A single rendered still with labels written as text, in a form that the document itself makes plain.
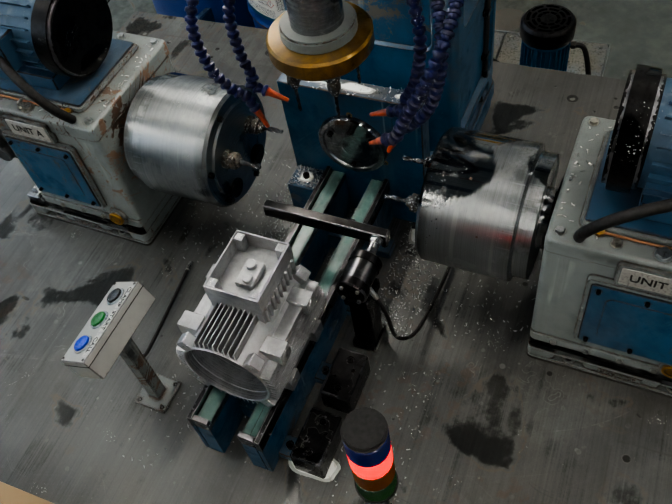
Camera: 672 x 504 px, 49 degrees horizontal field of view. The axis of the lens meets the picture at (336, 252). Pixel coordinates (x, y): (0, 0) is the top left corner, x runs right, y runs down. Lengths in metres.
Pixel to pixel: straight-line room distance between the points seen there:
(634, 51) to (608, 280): 2.24
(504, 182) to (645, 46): 2.23
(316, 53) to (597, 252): 0.53
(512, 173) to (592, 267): 0.20
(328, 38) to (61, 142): 0.65
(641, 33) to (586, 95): 1.56
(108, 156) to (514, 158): 0.79
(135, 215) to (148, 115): 0.28
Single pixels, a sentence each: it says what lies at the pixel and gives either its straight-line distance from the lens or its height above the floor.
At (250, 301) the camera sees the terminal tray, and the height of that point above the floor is 1.14.
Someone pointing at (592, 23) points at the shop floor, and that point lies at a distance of 3.52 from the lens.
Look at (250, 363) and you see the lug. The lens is 1.17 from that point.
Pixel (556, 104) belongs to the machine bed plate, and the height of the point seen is 0.80.
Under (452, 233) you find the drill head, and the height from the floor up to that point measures 1.09.
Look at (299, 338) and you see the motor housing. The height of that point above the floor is 1.03.
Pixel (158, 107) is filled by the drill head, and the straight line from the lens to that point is 1.50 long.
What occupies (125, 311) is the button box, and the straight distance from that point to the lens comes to 1.32.
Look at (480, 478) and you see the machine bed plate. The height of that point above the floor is 0.80.
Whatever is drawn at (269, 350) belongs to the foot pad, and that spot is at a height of 1.07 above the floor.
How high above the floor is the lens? 2.08
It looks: 52 degrees down
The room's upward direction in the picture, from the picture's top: 12 degrees counter-clockwise
